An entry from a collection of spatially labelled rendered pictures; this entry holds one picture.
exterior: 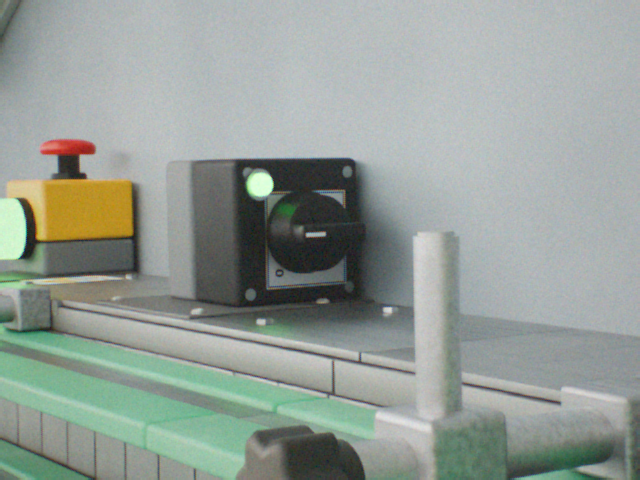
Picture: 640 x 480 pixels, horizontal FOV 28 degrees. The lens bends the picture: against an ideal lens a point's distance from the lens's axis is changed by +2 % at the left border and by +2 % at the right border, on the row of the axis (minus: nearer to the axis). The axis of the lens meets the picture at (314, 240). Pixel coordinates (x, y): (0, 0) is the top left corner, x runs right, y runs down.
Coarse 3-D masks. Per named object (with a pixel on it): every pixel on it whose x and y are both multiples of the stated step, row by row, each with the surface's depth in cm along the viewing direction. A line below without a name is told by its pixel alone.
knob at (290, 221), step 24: (312, 192) 67; (288, 216) 65; (312, 216) 65; (336, 216) 66; (288, 240) 65; (312, 240) 64; (336, 240) 65; (360, 240) 66; (288, 264) 66; (312, 264) 65; (336, 264) 66
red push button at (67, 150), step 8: (48, 144) 92; (56, 144) 92; (64, 144) 92; (72, 144) 92; (80, 144) 93; (88, 144) 93; (40, 152) 93; (48, 152) 92; (56, 152) 92; (64, 152) 92; (72, 152) 92; (80, 152) 92; (88, 152) 93; (64, 160) 93; (72, 160) 93; (64, 168) 93; (72, 168) 93
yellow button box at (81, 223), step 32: (32, 192) 91; (64, 192) 90; (96, 192) 92; (128, 192) 93; (64, 224) 90; (96, 224) 92; (128, 224) 93; (32, 256) 91; (64, 256) 90; (96, 256) 92; (128, 256) 93
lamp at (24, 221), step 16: (0, 208) 90; (16, 208) 90; (32, 208) 91; (0, 224) 89; (16, 224) 90; (32, 224) 90; (0, 240) 90; (16, 240) 90; (32, 240) 91; (0, 256) 91; (16, 256) 91
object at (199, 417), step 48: (0, 336) 73; (48, 336) 71; (0, 384) 57; (48, 384) 55; (96, 384) 54; (144, 384) 56; (192, 384) 54; (240, 384) 53; (144, 432) 46; (192, 432) 44; (240, 432) 43; (336, 432) 45
